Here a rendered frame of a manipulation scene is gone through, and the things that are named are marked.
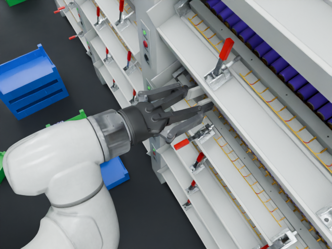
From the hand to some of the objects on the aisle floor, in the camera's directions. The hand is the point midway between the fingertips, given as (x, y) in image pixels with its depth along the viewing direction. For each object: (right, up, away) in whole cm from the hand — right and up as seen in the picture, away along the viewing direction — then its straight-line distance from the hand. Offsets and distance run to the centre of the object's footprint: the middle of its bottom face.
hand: (205, 96), depth 64 cm
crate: (-44, -32, +76) cm, 93 cm away
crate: (-53, -16, +80) cm, 97 cm away
